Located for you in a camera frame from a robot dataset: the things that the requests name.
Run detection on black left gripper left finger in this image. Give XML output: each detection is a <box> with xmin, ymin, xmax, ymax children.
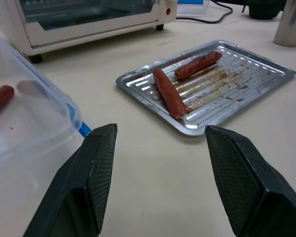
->
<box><xmin>23</xmin><ymin>123</ymin><xmax>118</xmax><ymax>237</ymax></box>

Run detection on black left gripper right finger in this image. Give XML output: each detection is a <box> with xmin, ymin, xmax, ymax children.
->
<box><xmin>204</xmin><ymin>124</ymin><xmax>296</xmax><ymax>237</ymax></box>

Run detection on clear plastic container blue clips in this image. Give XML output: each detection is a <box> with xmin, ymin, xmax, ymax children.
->
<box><xmin>0</xmin><ymin>36</ymin><xmax>92</xmax><ymax>158</ymax></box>

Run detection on silver ribbed baking tray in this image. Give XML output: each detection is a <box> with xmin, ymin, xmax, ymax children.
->
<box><xmin>115</xmin><ymin>39</ymin><xmax>296</xmax><ymax>137</ymax></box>

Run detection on reddish-brown sausage in container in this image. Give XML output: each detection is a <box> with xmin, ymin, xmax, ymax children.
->
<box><xmin>0</xmin><ymin>85</ymin><xmax>15</xmax><ymax>124</ymax></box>

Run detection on long reddish-brown sausage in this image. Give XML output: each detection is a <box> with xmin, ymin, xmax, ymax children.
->
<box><xmin>152</xmin><ymin>68</ymin><xmax>190</xmax><ymax>120</ymax></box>

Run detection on short reddish-brown sausage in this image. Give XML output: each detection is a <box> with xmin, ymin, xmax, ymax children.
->
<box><xmin>174</xmin><ymin>51</ymin><xmax>223</xmax><ymax>80</ymax></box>

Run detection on cream toaster oven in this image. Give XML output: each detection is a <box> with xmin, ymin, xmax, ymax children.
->
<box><xmin>0</xmin><ymin>0</ymin><xmax>178</xmax><ymax>64</ymax></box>

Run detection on stainless steel cup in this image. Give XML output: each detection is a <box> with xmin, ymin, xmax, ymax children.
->
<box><xmin>273</xmin><ymin>0</ymin><xmax>296</xmax><ymax>47</ymax></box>

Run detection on black rounded object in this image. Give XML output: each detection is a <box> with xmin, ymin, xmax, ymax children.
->
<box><xmin>241</xmin><ymin>0</ymin><xmax>286</xmax><ymax>20</ymax></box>

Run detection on clear box with blue lid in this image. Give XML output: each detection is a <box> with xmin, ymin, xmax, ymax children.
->
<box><xmin>175</xmin><ymin>0</ymin><xmax>211</xmax><ymax>17</ymax></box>

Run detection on black power cable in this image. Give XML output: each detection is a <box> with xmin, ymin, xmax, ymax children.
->
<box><xmin>176</xmin><ymin>0</ymin><xmax>234</xmax><ymax>25</ymax></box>

